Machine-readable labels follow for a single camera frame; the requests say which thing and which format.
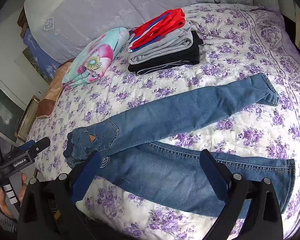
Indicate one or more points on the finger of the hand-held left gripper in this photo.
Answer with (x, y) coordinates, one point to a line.
(41, 143)

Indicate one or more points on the white lace pillow cover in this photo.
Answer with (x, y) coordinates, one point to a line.
(110, 7)

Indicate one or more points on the person's left hand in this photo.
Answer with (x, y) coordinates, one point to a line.
(7, 205)

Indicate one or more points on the blue jeans pants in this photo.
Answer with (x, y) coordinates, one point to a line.
(175, 135)

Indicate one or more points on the folded black garment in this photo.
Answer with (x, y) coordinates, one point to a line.
(175, 58)

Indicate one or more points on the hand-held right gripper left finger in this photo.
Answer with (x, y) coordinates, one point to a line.
(86, 177)

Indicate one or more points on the brown patchwork quilt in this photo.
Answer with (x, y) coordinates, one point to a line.
(51, 92)

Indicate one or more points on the folded red striped garment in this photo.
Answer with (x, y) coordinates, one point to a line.
(162, 30)

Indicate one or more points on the blue printed mattress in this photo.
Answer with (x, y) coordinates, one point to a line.
(41, 57)

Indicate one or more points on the folded teal floral blanket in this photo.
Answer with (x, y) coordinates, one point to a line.
(95, 57)

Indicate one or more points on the person's left forearm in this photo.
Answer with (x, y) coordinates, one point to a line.
(5, 226)

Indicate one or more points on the folded grey garment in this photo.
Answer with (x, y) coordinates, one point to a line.
(170, 46)

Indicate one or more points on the purple floral bedspread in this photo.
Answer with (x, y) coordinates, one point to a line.
(240, 100)

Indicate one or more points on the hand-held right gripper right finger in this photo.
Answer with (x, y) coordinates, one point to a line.
(215, 177)

